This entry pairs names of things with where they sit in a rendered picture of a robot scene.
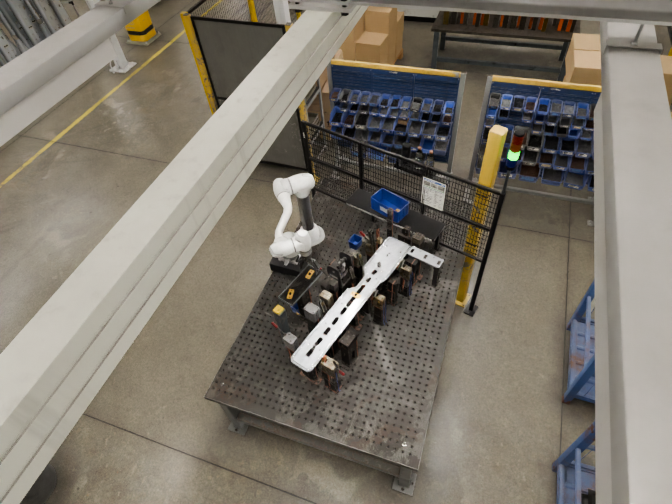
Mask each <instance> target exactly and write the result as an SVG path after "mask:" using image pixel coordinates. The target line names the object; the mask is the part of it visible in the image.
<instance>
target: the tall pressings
mask: <svg viewBox="0 0 672 504"><path fill-rule="evenodd" d="M30 2H31V4H32V6H33V7H34V9H35V10H36V12H37V13H36V12H35V10H34V9H33V7H32V6H31V4H30ZM30 2H29V0H21V1H20V0H2V1H1V0H0V20H1V21H2V23H3V24H4V26H5V27H6V29H7V30H8V32H9V34H10V35H11V37H12V35H16V36H17V38H18V40H15V39H14V38H13V37H12V38H13V40H14V41H15V43H16V45H17V46H15V45H14V44H13V43H12V41H11V40H10V39H9V38H8V37H7V36H6V34H5V33H4V32H3V30H2V29H1V27H0V55H1V57H2V58H3V60H4V61H5V63H6V64H7V63H9V62H10V61H12V60H13V59H15V58H16V57H18V56H20V55H21V54H23V53H24V52H26V51H27V50H29V49H31V48H32V47H34V46H35V45H37V44H38V43H40V42H41V41H43V40H45V39H46V38H48V37H49V36H51V35H52V34H54V33H55V32H57V31H59V30H60V29H62V28H63V27H65V26H66V25H68V24H70V23H71V22H72V21H71V20H70V18H69V16H68V14H67V13H66V11H65V9H64V7H63V6H62V4H61V2H60V0H30ZM48 4H50V6H49V5H48ZM58 4H60V7H59V5H58ZM23 6H24V7H25V9H24V8H23ZM9 8H10V10H11V11H10V10H9ZM37 14H38V15H39V14H40V15H41V17H42V18H41V17H40V16H39V17H40V18H39V17H38V15H37ZM29 15H31V17H32V18H30V16H29ZM38 19H39V20H40V19H41V20H40V21H41V22H42V24H38V22H37V20H38ZM15 21H17V23H18V24H16V22H15ZM4 36H6V37H7V38H8V39H9V40H6V38H5V37H4ZM1 37H2V38H4V39H2V38H1Z"/></svg>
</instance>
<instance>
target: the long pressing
mask: <svg viewBox="0 0 672 504"><path fill-rule="evenodd" d="M410 248H411V246H410V245H409V244H407V243H404V242H402V241H400V240H398V239H396V238H393V237H388V238H387V239H386V240H385V241H384V242H383V244H382V245H381V246H380V247H379V248H378V250H377V251H376V252H375V253H374V254H373V256H372V257H371V258H370V259H369V260H368V262H367V263H366V264H365V265H364V267H363V270H364V274H365V276H364V277H363V279H362V280H361V281H360V282H359V284H358V285H357V286H356V287H353V288H348V289H346V290H345V291H344V293H343V294H342V295H341V296H340V298H339V299H338V300H337V301H336V302H335V304H334V305H333V306H332V307H331V308H330V310H329V311H328V312H327V313H326V315H325V316H324V317H323V318H322V319H321V321H320V322H319V323H318V324H317V325H316V327H315V328H314V329H313V330H312V331H311V333H310V334H309V335H308V336H307V338H306V339H305V340H304V341H303V342H302V344H301V345H300V346H299V347H298V348H297V350H296V351H295V352H294V353H293V355H292V356H291V362H292V363H293V364H295V365H296V366H298V367H299V368H301V369H302V370H304V371H305V372H311V371H312V370H313V369H314V368H315V367H316V365H317V364H318V363H319V361H320V360H321V358H322V356H323V355H325V354H326V352H327V351H328V350H329V349H330V347H331V346H332V345H333V343H334V342H335V341H336V340H337V338H338V337H339V336H340V334H341V333H342V332H343V331H344V329H345V328H346V327H347V325H348V324H349V323H350V322H351V320H352V319H353V318H354V316H355V315H356V314H357V313H358V311H359V310H360V309H361V307H362V306H363V305H364V304H365V302H366V301H367V300H368V299H369V297H370V296H371V295H372V293H373V291H374V290H375V289H376V288H377V287H378V286H379V284H381V283H382V282H384V281H386V280H387V279H388V278H389V277H390V275H391V274H392V273H393V271H394V270H395V269H396V267H397V266H398V265H399V264H400V261H401V260H402V259H403V258H404V257H405V256H406V255H407V252H408V251H409V250H410ZM400 252H401V253H400ZM389 253H390V254H389ZM387 254H388V256H387ZM378 262H381V267H380V268H379V267H377V263H378ZM374 270H376V271H377V272H376V274H375V275H372V274H371V273H372V272H373V271H374ZM381 271H382V272H381ZM368 277H370V278H371V280H370V281H369V282H368V283H367V282H365V281H366V279H367V278H368ZM376 278H377V279H376ZM362 285H365V287H364V289H363V290H362V291H361V292H360V294H359V295H361V297H360V299H357V298H356V299H355V300H354V301H353V302H352V304H351V305H350V306H349V307H347V306H346V304H347V303H348V302H349V301H350V299H351V298H352V297H354V296H352V295H350V294H351V292H352V291H354V292H357V291H358V289H359V288H360V287H361V286H362ZM341 303H342V304H341ZM344 307H345V308H347V310H346V311H345V312H344V314H343V315H340V314H339V313H340V312H341V310H342V309H343V308H344ZM336 317H338V318H339V320H338V321H337V322H336V324H335V325H332V324H331V323H332V322H333V320H334V319H335V318H336ZM328 327H330V328H331V330H330V331H329V333H328V334H327V335H324V334H323V333H324V332H325V330H326V329H327V328H328ZM320 337H321V338H323V340H322V341H321V343H320V344H319V345H318V346H316V345H315V343H316V341H317V340H318V339H319V338H320ZM309 343H310V344H309ZM313 345H315V346H316V348H315V349H314V348H313V349H314V351H313V353H312V354H311V355H310V356H309V357H307V356H306V354H307V353H308V351H309V350H310V349H311V348H312V347H313ZM319 350H320V351H319Z"/></svg>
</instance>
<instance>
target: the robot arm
mask: <svg viewBox="0 0 672 504"><path fill-rule="evenodd" d="M314 186H315V181H314V178H313V176H312V175H311V174H309V173H302V174H297V175H294V176H291V177H289V178H286V179H282V178H277V179H275V180H274V182H273V191H274V194H275V196H276V198H277V199H278V201H279V202H280V203H281V205H282V206H283V208H284V211H283V214H282V216H281V219H280V221H279V223H278V225H277V228H276V230H275V240H274V243H273V244H272V245H271V246H270V247H269V251H270V253H271V255H272V256H273V257H279V258H278V259H279V261H285V263H284V265H285V266H287V265H288V263H292V264H294V265H297V264H298V265H299V267H300V270H301V269H302V267H303V266H302V261H307V262H309V263H310V264H311V265H312V266H313V267H314V268H315V273H316V275H317V274H318V271H319V269H320V268H321V267H320V265H319V264H318V263H317V261H316V259H315V258H314V259H312V257H311V252H312V250H311V247H312V246H315V245H317V244H319V243H321V242H322V241H323V240H324V238H325V234H324V230H323V229H322V228H321V227H319V226H317V225H316V224H315V223H314V222H313V216H312V210H311V204H310V198H309V194H310V191H311V189H312V188H313V187H314ZM293 194H294V195H295V196H296V197H297V202H298V207H299V212H300V217H301V222H302V226H301V228H300V230H299V231H297V233H294V232H285V233H283V231H284V229H285V226H286V224H287V222H288V220H289V218H290V216H291V214H292V203H291V198H290V195H293ZM300 257H301V258H302V259H299V258H300ZM310 261H311V262H310Z"/></svg>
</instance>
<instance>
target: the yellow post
mask: <svg viewBox="0 0 672 504"><path fill-rule="evenodd" d="M507 131H508V128H506V127H502V126H499V125H494V126H493V127H492V128H491V129H490V131H489V135H488V139H487V144H486V148H485V153H484V158H483V162H482V167H481V172H480V176H479V181H478V184H481V185H484V186H487V187H489V188H492V189H493V187H494V183H495V179H496V175H497V171H498V167H499V163H500V159H501V155H502V151H503V147H504V143H505V139H506V135H507ZM477 189H478V191H479V192H477V190H476V194H477V196H478V197H479V196H480V199H479V198H478V197H476V195H475V199H476V201H477V202H478V200H479V203H477V202H475V200H474V203H475V206H476V207H474V204H473V208H474V211H475V212H474V211H472V212H473V216H475V214H476V216H475V217H473V216H471V217H472V220H473V221H474V218H475V222H477V219H478V218H476V217H478V215H479V218H480V219H478V223H480V220H481V216H482V219H483V220H481V223H480V224H483V222H484V223H485V221H484V217H485V219H486V216H484V215H485V213H486V215H487V212H486V211H484V210H486V209H487V211H488V208H487V206H484V205H483V204H485V205H488V206H489V204H488V201H486V202H485V200H484V199H486V200H489V197H490V199H491V196H488V195H490V193H491V192H488V194H487V191H485V192H484V190H481V189H480V188H477ZM480 191H481V192H482V193H481V194H480ZM483 193H485V194H487V198H486V195H485V194H484V196H483ZM491 195H492V193H491ZM481 198H483V200H482V199H481ZM489 201H490V200H489ZM481 202H482V205H481V204H480V203H481ZM477 205H478V207H479V208H480V206H481V209H479V208H477ZM483 208H484V210H482V209H483ZM476 209H477V212H478V213H476ZM479 211H480V213H481V214H482V212H483V215H481V214H479ZM483 225H484V224H483ZM469 226H470V229H471V230H470V229H468V231H469V233H470V234H471V231H472V227H473V230H474V231H476V232H475V235H474V231H472V235H470V234H468V232H467V236H468V238H467V237H466V240H467V243H466V242H465V245H466V247H465V246H464V249H465V252H467V251H466V250H467V249H468V251H470V249H471V252H472V253H471V252H467V253H469V254H471V255H472V254H473V253H475V254H477V252H476V250H478V248H477V246H479V244H478V242H480V240H479V238H481V236H480V234H479V233H481V235H482V232H481V229H479V227H478V228H476V227H474V225H473V226H471V225H469ZM475 228H476V230H475ZM478 229H479V231H478ZM477 232H479V233H478V235H477ZM473 235H474V239H473ZM470 236H471V239H473V240H471V239H469V238H470ZM475 236H477V239H476V237H475ZM478 237H479V238H478ZM469 240H470V243H472V241H473V243H472V244H470V243H468V242H469ZM474 240H475V241H478V242H476V244H475V241H474ZM473 244H474V245H477V246H475V248H474V245H473ZM468 245H469V247H471V245H472V248H473V249H476V250H474V252H473V249H472V248H469V247H467V246H468ZM475 254H473V255H474V256H475ZM474 262H475V260H474V259H472V258H469V257H467V256H466V257H465V261H464V266H463V270H462V275H461V279H460V284H459V288H458V293H457V297H456V302H455V304H457V305H459V306H461V307H463V308H464V307H465V305H466V304H467V302H468V301H469V299H470V297H471V294H469V293H467V291H468V287H469V282H470V278H471V275H472V271H473V267H474Z"/></svg>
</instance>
